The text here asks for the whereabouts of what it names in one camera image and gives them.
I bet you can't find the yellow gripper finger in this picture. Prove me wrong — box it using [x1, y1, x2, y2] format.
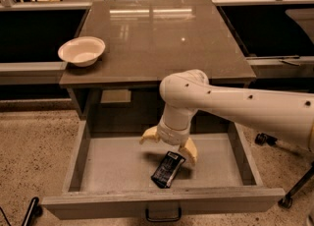
[179, 138, 198, 165]
[139, 126, 160, 144]

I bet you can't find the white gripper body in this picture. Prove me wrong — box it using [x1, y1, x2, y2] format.
[157, 118, 190, 145]

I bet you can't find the blue rxbar blueberry wrapper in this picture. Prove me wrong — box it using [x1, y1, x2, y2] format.
[151, 151, 185, 189]

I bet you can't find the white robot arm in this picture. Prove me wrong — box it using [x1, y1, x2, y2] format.
[140, 70, 314, 163]

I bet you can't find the open grey top drawer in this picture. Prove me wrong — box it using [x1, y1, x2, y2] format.
[42, 115, 285, 219]

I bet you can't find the grey cabinet with counter top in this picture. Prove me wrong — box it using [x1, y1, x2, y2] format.
[60, 0, 255, 137]

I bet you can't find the white paper bowl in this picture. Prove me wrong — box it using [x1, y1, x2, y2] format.
[58, 36, 106, 67]

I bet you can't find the black wheeled stand right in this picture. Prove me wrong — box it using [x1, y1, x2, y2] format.
[254, 133, 314, 210]

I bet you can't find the black stand leg left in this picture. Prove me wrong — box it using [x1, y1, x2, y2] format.
[0, 197, 43, 226]

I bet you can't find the black drawer handle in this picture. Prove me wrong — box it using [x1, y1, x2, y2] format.
[145, 207, 183, 223]

